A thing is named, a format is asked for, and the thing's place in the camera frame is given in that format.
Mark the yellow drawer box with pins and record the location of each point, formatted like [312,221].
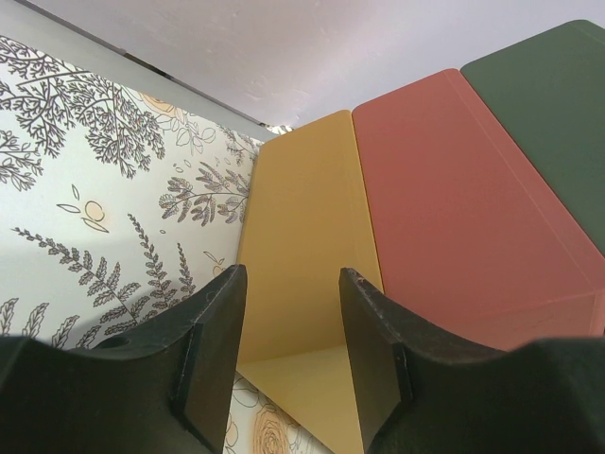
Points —
[307,218]

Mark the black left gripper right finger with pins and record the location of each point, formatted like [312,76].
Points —
[421,389]

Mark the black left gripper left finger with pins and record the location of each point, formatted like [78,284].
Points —
[164,386]

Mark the red drawer box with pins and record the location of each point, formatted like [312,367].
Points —
[468,233]

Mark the green drawer box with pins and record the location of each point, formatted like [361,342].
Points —
[548,93]

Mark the floral patterned table mat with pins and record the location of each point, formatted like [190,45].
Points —
[115,207]

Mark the aluminium frame rail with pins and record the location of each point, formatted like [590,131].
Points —
[28,26]

